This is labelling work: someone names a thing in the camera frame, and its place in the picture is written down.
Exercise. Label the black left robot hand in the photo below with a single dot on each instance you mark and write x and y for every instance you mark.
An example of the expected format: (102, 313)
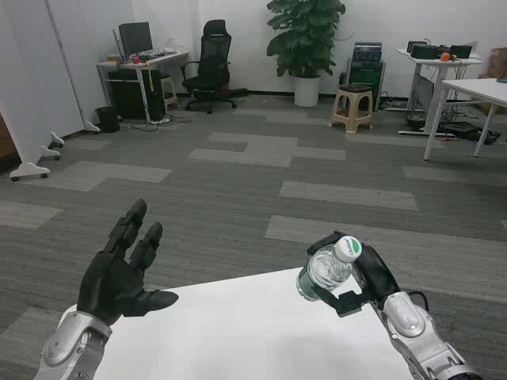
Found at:
(107, 285)

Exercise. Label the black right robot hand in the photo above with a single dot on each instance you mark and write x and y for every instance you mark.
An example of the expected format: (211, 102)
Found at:
(378, 269)

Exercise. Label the clear water bottle green label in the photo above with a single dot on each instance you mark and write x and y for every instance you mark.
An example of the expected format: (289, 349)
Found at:
(325, 273)

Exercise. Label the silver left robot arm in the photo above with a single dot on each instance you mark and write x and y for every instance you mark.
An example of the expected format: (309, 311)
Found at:
(71, 348)

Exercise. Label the black bag on floor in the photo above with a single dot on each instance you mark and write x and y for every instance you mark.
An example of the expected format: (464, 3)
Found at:
(467, 130)

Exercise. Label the black waste bin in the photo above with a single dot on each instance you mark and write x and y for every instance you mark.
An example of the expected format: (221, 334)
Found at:
(107, 118)

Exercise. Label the beige plastic stool dark seat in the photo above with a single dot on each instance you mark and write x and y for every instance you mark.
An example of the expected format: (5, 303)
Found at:
(352, 103)

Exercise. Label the white power strip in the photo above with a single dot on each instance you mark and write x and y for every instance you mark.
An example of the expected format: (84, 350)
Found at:
(158, 120)

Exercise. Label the black cabinet under desk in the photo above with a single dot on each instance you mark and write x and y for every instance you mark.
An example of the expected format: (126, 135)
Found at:
(126, 95)

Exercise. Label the black green equipment case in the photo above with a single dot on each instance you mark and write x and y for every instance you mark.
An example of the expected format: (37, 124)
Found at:
(366, 73)

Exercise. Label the empty white table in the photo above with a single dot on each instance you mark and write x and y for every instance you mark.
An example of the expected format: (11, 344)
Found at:
(471, 88)

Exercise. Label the plain beige plastic stool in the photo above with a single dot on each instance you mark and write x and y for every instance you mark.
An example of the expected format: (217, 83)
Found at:
(169, 89)

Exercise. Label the white desk with black boxes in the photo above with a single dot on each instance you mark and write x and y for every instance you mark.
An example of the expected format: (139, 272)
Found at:
(431, 65)

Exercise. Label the black striped equipment box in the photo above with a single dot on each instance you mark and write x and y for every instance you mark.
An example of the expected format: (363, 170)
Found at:
(367, 51)

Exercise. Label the white wheeled partition screen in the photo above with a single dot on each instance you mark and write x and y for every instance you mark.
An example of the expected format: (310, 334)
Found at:
(75, 59)
(24, 79)

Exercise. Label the wide black box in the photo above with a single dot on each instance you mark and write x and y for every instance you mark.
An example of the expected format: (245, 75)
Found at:
(424, 51)

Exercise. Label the orange round object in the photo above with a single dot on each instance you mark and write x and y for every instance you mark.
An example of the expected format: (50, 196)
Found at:
(445, 56)

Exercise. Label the small black box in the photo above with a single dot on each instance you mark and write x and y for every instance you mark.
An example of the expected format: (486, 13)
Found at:
(414, 44)

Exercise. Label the white desk with monitor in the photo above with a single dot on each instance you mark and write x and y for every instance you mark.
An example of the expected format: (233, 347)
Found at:
(158, 59)

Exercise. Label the brown cardboard box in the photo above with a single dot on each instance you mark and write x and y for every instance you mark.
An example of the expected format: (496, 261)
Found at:
(498, 63)

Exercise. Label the green plant in white pot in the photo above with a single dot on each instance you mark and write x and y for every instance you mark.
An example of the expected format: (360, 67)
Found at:
(305, 39)

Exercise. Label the black mesh office chair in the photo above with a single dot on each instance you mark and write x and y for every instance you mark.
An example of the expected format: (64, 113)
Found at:
(212, 63)

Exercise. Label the black computer monitor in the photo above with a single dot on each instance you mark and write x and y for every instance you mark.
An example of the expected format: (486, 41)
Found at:
(135, 37)

